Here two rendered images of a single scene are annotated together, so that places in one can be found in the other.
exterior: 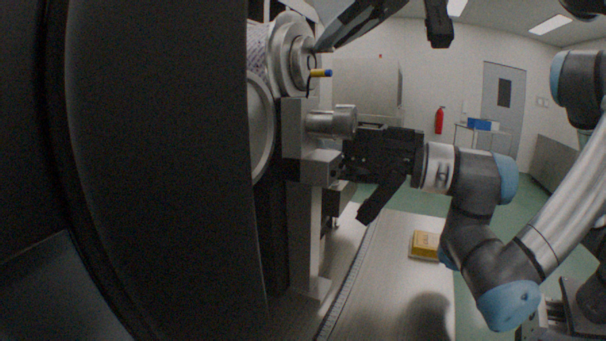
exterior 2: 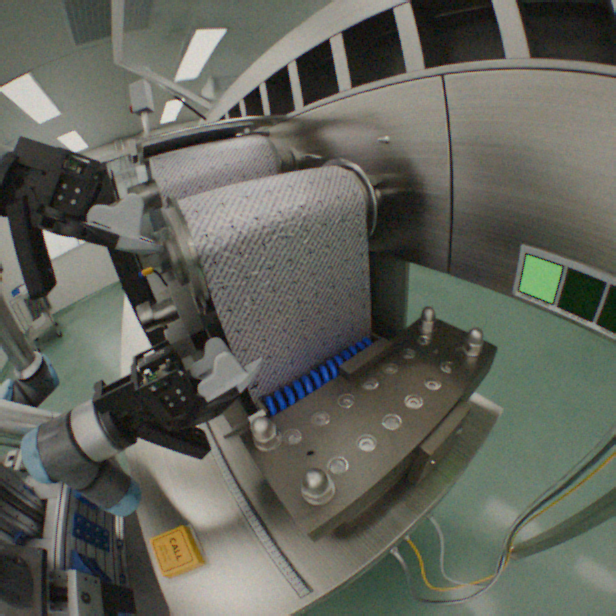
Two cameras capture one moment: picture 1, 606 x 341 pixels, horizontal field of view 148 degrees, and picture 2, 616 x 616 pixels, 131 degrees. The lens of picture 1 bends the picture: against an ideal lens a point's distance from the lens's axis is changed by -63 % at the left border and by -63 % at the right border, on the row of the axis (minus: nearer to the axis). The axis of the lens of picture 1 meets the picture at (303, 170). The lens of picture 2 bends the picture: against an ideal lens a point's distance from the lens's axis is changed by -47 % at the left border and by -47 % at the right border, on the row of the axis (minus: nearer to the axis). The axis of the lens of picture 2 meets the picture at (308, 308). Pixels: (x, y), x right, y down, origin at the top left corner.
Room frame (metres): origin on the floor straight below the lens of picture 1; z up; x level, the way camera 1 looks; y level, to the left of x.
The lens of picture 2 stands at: (0.61, -0.17, 1.32)
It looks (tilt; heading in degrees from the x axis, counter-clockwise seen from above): 31 degrees down; 124
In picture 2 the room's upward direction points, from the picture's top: 10 degrees counter-clockwise
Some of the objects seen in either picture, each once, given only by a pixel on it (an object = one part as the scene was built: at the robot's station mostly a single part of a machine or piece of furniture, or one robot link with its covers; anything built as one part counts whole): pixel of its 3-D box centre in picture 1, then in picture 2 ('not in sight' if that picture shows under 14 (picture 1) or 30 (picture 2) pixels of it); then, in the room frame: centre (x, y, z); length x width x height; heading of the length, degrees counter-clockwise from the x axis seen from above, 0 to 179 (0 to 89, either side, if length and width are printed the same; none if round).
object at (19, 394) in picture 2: not in sight; (13, 405); (-0.34, -0.45, 0.98); 0.13 x 0.12 x 0.14; 100
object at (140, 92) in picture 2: not in sight; (139, 99); (-0.16, 0.27, 1.66); 0.07 x 0.07 x 0.10; 43
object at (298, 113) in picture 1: (313, 214); (202, 371); (0.28, -0.01, 1.05); 0.06 x 0.05 x 0.31; 64
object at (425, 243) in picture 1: (427, 243); (175, 552); (0.37, -0.27, 0.91); 0.07 x 0.07 x 0.02; 64
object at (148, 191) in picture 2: not in sight; (144, 197); (0.09, 0.10, 1.34); 0.06 x 0.06 x 0.06; 64
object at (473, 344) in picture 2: not in sight; (475, 339); (0.67, 0.20, 1.05); 0.04 x 0.04 x 0.04
